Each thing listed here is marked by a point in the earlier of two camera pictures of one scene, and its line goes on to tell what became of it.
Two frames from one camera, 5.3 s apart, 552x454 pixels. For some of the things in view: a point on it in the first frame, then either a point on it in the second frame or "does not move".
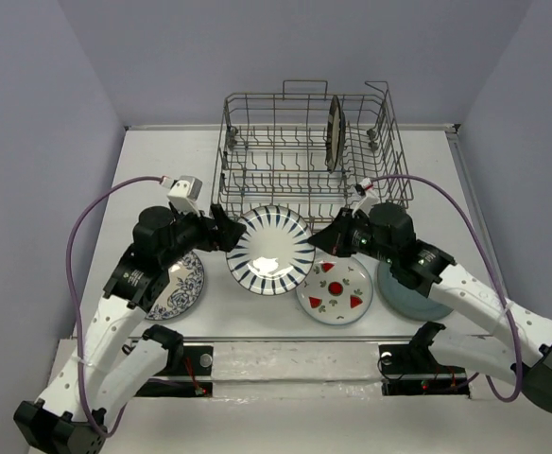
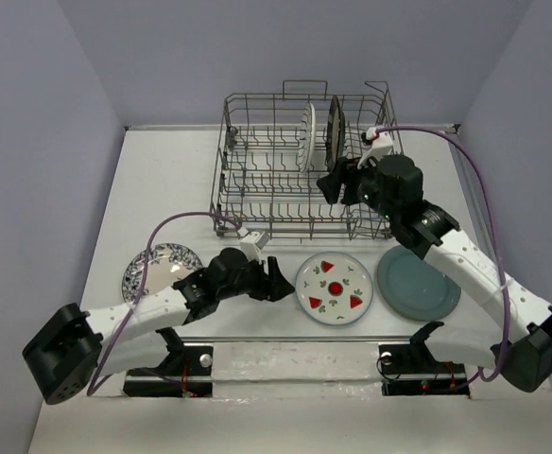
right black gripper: x=334 y=237 → x=345 y=168
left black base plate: x=196 y=360 does not move
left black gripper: x=227 y=235 → x=268 y=287
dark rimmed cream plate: x=336 y=134 does not move
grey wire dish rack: x=310 y=150 does not move
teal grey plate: x=410 y=302 does not move
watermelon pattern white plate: x=336 y=290 does not move
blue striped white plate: x=273 y=256 → x=306 y=137
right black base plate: x=410 y=370 does not move
